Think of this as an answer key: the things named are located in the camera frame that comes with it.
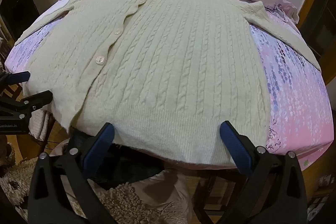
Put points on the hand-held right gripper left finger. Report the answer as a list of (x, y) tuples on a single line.
[(101, 140)]

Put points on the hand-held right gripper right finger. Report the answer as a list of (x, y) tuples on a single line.
[(236, 145)]

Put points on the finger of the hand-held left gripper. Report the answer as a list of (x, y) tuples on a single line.
[(22, 76), (36, 99)]

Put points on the quilted pink cloth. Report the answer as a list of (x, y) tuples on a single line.
[(42, 121)]

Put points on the dark cloth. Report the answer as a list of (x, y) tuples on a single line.
[(131, 163)]

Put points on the beige shaggy rug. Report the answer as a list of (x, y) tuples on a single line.
[(126, 204)]

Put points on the dark wooden frame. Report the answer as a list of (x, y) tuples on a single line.
[(207, 187)]

